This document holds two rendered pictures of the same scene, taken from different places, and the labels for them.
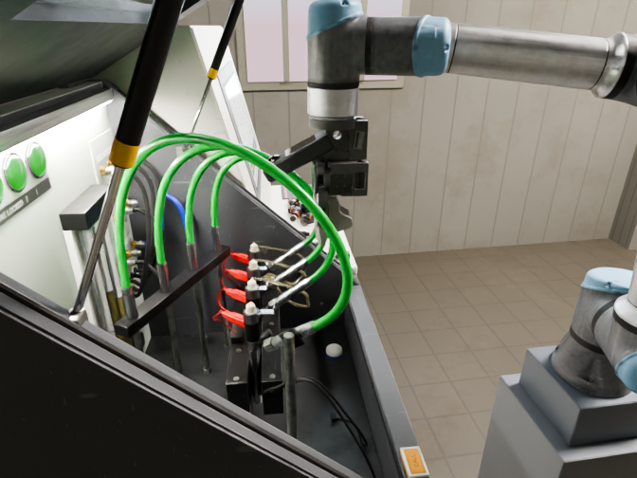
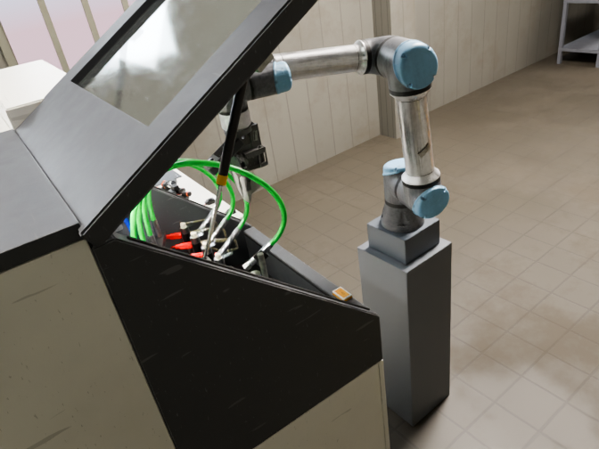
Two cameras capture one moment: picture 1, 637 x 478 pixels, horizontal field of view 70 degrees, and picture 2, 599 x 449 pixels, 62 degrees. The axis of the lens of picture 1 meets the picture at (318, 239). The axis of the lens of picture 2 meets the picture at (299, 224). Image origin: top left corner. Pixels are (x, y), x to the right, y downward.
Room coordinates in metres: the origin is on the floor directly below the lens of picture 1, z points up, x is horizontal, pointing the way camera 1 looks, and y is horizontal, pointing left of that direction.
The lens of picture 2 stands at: (-0.49, 0.38, 1.84)
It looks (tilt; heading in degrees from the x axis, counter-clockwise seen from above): 30 degrees down; 336
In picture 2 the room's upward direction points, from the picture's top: 9 degrees counter-clockwise
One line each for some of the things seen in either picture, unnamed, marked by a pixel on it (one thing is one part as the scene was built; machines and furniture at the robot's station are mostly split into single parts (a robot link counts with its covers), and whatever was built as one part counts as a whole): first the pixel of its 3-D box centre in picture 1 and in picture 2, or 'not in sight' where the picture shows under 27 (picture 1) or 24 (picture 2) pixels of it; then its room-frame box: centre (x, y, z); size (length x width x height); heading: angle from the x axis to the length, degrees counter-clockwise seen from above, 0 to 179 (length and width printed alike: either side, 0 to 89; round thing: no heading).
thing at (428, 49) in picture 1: (407, 45); (266, 78); (0.69, -0.12, 1.52); 0.11 x 0.11 x 0.08; 81
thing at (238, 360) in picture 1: (258, 353); not in sight; (0.78, 0.13, 0.91); 0.34 x 0.10 x 0.15; 6
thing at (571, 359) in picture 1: (597, 352); (402, 208); (0.73, -0.57, 0.95); 0.15 x 0.15 x 0.10
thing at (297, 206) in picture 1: (303, 206); (173, 188); (1.41, 0.05, 1.01); 0.23 x 0.11 x 0.06; 6
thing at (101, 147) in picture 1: (123, 209); not in sight; (0.88, 0.41, 1.20); 0.13 x 0.03 x 0.31; 6
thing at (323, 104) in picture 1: (332, 102); (234, 118); (0.69, -0.02, 1.45); 0.08 x 0.08 x 0.05
